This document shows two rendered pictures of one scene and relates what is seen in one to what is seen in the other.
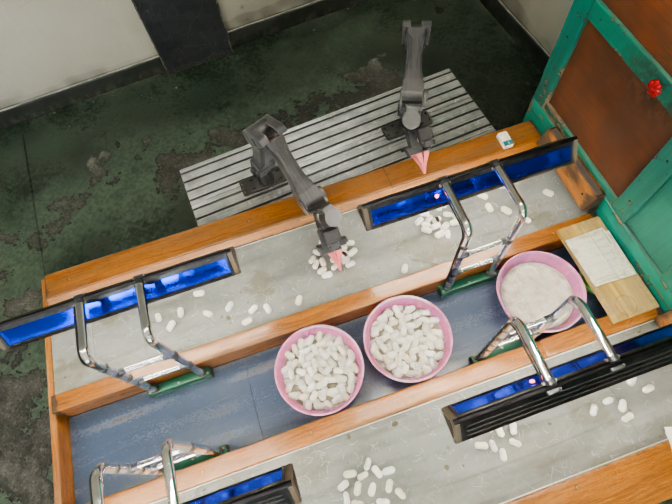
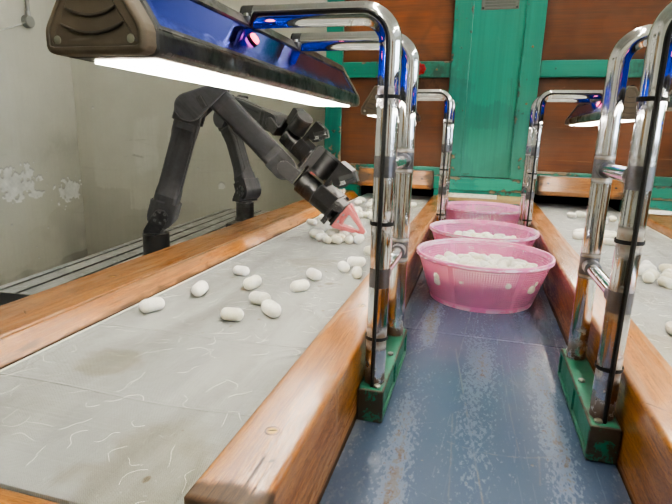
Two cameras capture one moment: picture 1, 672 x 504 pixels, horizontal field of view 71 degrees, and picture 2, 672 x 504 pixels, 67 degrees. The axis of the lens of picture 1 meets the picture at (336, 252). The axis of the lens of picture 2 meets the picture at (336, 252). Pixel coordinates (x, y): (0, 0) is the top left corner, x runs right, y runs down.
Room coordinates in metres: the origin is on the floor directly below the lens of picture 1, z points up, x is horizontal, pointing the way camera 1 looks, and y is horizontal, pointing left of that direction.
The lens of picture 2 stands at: (0.14, 1.12, 0.99)
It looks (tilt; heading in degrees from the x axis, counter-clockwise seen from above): 13 degrees down; 296
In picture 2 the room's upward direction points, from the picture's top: 2 degrees clockwise
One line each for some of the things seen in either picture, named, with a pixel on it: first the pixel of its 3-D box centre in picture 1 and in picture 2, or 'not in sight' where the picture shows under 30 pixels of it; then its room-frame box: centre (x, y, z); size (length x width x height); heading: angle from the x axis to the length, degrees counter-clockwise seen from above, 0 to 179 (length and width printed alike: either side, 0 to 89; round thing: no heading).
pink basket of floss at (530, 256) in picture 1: (536, 295); (481, 220); (0.44, -0.61, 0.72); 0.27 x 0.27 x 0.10
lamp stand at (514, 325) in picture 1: (534, 360); (559, 173); (0.21, -0.47, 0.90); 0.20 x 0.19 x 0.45; 101
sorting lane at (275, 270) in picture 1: (321, 262); (335, 245); (0.67, 0.05, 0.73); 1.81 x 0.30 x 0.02; 101
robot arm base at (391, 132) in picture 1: (407, 119); (245, 211); (1.23, -0.36, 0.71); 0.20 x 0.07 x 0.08; 105
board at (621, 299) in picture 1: (605, 267); (482, 198); (0.48, -0.82, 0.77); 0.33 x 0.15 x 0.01; 11
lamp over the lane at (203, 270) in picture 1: (117, 293); (272, 61); (0.51, 0.57, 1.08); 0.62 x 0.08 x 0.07; 101
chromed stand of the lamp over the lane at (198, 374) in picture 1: (149, 341); (330, 210); (0.43, 0.56, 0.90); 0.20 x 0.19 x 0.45; 101
